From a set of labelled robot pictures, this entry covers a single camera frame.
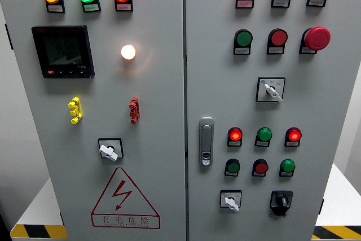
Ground black yellow striped tape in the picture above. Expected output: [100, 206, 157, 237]
[10, 224, 69, 240]
[311, 225, 361, 240]

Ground small green round lamp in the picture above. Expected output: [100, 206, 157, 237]
[256, 127, 273, 142]
[280, 159, 296, 173]

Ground grey cabinet door with lock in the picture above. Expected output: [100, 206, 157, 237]
[184, 0, 361, 241]

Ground grey cabinet door with display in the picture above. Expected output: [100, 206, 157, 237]
[0, 0, 187, 241]

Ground small red round lamp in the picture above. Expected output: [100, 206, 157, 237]
[227, 126, 243, 142]
[285, 126, 303, 142]

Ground small green push button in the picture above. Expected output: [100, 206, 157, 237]
[225, 158, 241, 174]

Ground white round lamp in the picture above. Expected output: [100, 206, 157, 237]
[120, 44, 137, 61]

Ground small turn switch white handle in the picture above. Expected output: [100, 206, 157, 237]
[219, 190, 243, 213]

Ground red warning triangle sticker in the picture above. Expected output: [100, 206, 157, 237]
[90, 166, 161, 230]

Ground large red push button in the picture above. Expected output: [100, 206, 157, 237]
[268, 28, 289, 47]

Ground large red stop button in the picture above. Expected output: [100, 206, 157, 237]
[303, 26, 332, 52]

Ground small red handle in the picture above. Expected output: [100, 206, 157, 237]
[129, 97, 140, 125]

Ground black digital display meter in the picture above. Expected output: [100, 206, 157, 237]
[31, 25, 95, 79]

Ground turn switch wide white handle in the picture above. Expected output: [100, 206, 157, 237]
[98, 137, 124, 163]

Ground small red push button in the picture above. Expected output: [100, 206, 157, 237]
[253, 159, 270, 174]

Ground black knob turn switch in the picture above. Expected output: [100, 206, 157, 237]
[269, 190, 294, 218]

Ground small yellow handle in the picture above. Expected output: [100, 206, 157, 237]
[67, 97, 83, 125]

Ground silver door lock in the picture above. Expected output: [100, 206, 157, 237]
[199, 117, 214, 168]

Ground large green push button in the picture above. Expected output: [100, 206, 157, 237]
[234, 29, 254, 47]

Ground turn switch slim white handle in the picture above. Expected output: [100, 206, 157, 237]
[256, 76, 286, 103]

